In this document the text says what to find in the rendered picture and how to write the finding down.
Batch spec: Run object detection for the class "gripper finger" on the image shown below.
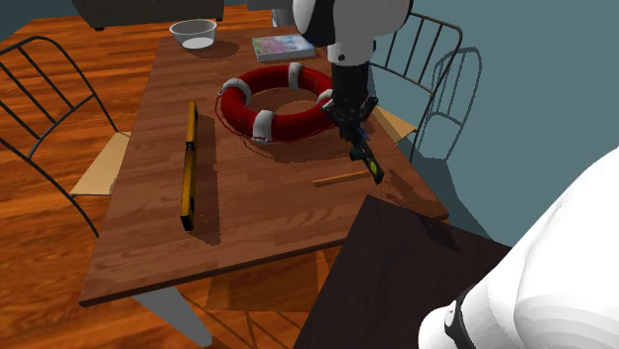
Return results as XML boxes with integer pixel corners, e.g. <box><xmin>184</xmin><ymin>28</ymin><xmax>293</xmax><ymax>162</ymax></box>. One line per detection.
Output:
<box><xmin>351</xmin><ymin>94</ymin><xmax>380</xmax><ymax>143</ymax></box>
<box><xmin>321</xmin><ymin>98</ymin><xmax>353</xmax><ymax>142</ymax></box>

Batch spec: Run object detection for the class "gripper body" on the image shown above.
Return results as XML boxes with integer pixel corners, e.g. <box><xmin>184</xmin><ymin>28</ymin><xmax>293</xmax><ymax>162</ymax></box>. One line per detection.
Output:
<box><xmin>330</xmin><ymin>63</ymin><xmax>372</xmax><ymax>108</ymax></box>

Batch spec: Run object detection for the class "small black spirit level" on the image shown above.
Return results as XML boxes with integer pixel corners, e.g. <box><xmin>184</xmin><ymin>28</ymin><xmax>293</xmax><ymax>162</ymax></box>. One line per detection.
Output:
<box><xmin>348</xmin><ymin>129</ymin><xmax>386</xmax><ymax>185</ymax></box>

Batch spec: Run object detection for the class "tan thin stick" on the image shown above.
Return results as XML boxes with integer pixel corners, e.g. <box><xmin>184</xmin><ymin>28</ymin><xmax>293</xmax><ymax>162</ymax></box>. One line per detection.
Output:
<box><xmin>312</xmin><ymin>170</ymin><xmax>373</xmax><ymax>187</ymax></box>

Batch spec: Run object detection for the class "colourful book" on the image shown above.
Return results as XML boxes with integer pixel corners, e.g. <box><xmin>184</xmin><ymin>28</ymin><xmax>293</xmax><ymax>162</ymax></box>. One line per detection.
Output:
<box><xmin>251</xmin><ymin>34</ymin><xmax>317</xmax><ymax>63</ymax></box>

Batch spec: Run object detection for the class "brown wooden table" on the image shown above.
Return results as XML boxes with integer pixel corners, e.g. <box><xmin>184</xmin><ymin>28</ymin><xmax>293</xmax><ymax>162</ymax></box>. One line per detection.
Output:
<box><xmin>78</xmin><ymin>26</ymin><xmax>450</xmax><ymax>349</ymax></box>

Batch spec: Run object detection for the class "long yellow spirit level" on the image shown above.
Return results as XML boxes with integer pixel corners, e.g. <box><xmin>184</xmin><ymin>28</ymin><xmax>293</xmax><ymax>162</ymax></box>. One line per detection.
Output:
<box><xmin>180</xmin><ymin>100</ymin><xmax>200</xmax><ymax>232</ymax></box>

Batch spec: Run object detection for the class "white bowl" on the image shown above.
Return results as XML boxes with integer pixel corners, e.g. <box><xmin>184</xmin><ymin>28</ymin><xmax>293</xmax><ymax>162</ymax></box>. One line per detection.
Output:
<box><xmin>169</xmin><ymin>19</ymin><xmax>219</xmax><ymax>51</ymax></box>

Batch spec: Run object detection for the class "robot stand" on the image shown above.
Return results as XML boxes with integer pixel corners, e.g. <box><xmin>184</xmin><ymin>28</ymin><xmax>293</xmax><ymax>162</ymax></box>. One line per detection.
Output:
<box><xmin>292</xmin><ymin>194</ymin><xmax>513</xmax><ymax>349</ymax></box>

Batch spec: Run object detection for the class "dark sofa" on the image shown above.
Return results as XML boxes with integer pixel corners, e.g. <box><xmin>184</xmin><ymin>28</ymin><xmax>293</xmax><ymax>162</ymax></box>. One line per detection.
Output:
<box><xmin>70</xmin><ymin>0</ymin><xmax>225</xmax><ymax>32</ymax></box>

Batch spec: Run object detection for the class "black wire chair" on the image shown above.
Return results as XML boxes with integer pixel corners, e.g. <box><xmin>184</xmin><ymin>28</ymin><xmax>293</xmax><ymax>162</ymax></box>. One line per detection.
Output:
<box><xmin>368</xmin><ymin>11</ymin><xmax>464</xmax><ymax>164</ymax></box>
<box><xmin>0</xmin><ymin>35</ymin><xmax>132</xmax><ymax>239</ymax></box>

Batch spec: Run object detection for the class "red white life ring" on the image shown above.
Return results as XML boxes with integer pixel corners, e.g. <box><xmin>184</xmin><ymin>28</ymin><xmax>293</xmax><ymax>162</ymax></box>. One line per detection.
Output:
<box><xmin>214</xmin><ymin>61</ymin><xmax>340</xmax><ymax>145</ymax></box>

